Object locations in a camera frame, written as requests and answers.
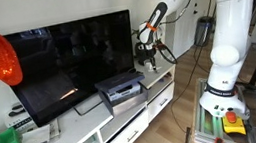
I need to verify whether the white box with black print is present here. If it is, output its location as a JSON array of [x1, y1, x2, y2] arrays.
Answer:
[[1, 99, 38, 134]]

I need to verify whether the white drawer with handle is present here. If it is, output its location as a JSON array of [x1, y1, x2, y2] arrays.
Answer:
[[101, 108, 153, 143], [143, 81, 180, 123]]

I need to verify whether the black flat screen television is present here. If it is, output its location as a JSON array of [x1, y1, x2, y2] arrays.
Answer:
[[1, 9, 145, 132]]

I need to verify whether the black round plant pot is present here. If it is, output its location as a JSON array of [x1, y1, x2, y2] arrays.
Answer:
[[133, 41, 150, 67]]

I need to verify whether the white television stand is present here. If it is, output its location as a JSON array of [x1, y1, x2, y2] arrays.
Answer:
[[0, 54, 187, 143]]

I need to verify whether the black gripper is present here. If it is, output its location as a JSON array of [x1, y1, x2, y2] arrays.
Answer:
[[134, 38, 161, 76]]

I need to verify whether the white paper envelope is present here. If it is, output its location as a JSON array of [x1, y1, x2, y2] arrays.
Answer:
[[16, 123, 53, 143]]

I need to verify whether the yellow emergency stop box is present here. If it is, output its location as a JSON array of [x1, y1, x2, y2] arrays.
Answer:
[[221, 109, 248, 139]]

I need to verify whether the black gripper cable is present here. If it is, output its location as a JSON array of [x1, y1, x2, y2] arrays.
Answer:
[[150, 0, 203, 67]]

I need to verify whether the wrist camera with orange mount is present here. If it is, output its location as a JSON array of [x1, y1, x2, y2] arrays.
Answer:
[[153, 39, 168, 54]]

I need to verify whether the black round object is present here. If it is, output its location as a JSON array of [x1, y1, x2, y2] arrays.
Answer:
[[127, 67, 137, 75]]

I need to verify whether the grey trash bin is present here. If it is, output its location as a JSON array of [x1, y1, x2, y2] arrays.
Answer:
[[190, 14, 219, 49]]

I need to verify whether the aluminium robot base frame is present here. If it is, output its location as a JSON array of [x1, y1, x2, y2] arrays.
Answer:
[[183, 71, 256, 143]]

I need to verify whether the dark blue open box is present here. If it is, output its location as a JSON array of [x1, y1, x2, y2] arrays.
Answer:
[[92, 69, 152, 120]]

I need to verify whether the black floor cable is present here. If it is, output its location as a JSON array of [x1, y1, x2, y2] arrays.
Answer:
[[161, 43, 219, 138]]

